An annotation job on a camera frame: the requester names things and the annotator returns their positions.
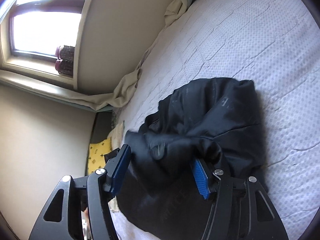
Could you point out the black buttoned jacket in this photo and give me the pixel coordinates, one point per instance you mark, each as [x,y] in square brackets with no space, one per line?
[200,120]

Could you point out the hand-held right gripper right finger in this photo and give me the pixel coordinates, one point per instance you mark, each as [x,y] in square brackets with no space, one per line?
[201,177]

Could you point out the window with brown frame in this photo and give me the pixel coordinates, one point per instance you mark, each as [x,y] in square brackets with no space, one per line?
[45,22]

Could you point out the cream knitted blanket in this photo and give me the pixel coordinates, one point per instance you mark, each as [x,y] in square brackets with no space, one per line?
[117,135]

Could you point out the purple-lid jar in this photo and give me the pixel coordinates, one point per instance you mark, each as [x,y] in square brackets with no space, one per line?
[65,53]
[64,67]

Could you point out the beige curtain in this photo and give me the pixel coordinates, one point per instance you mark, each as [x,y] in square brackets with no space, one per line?
[175,7]
[125,90]

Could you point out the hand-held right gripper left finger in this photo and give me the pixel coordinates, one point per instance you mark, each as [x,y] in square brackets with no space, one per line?
[121,170]

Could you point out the yellow patterned pillow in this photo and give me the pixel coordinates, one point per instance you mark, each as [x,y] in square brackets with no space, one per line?
[97,155]

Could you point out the dark bed frame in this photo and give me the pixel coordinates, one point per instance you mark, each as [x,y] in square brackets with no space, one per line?
[100,127]

